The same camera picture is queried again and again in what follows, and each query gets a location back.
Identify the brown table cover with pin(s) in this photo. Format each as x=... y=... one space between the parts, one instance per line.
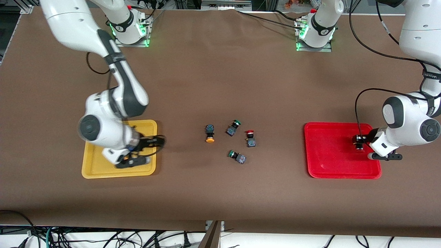
x=220 y=86

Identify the yellow plastic tray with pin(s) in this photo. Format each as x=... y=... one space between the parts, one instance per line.
x=96 y=165

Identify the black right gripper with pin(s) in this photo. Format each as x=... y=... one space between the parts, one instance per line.
x=146 y=142

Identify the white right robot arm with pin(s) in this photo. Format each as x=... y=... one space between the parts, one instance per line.
x=69 y=24

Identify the metal table post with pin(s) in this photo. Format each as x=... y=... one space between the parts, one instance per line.
x=212 y=237

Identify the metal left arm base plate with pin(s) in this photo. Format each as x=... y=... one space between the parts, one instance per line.
x=327 y=49

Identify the yellow push button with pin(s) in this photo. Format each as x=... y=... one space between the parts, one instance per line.
x=128 y=158
x=210 y=130

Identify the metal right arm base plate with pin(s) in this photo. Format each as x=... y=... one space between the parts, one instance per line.
x=119 y=43

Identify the red plastic tray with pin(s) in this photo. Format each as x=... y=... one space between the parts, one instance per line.
x=330 y=151

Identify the red push button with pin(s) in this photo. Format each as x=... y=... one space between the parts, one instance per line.
x=359 y=146
x=252 y=142

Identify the metal rail fixture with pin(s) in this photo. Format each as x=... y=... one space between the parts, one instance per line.
x=225 y=4

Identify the green push button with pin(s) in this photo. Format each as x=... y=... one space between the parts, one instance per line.
x=241 y=159
x=231 y=131

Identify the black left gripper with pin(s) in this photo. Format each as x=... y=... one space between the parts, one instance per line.
x=363 y=139

